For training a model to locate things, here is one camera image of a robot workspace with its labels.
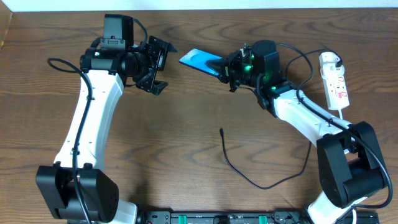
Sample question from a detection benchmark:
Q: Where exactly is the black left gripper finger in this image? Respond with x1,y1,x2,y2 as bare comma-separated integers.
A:
148,80,169,95
162,41,178,55

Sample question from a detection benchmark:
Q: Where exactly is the blue Galaxy smartphone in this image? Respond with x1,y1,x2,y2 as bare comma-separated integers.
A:
179,49,221,77

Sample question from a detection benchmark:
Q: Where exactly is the black USB charging cable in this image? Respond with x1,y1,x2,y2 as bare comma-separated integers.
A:
219,49,340,190

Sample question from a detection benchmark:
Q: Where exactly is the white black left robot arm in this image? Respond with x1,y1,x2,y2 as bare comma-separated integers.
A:
35,14,174,223

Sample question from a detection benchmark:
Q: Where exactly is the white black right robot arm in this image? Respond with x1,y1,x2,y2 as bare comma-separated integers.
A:
205,40,393,223

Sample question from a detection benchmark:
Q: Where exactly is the white power strip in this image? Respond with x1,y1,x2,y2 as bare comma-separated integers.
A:
319,52,349,111

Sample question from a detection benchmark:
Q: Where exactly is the white power strip cord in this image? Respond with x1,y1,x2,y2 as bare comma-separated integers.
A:
338,108,358,224

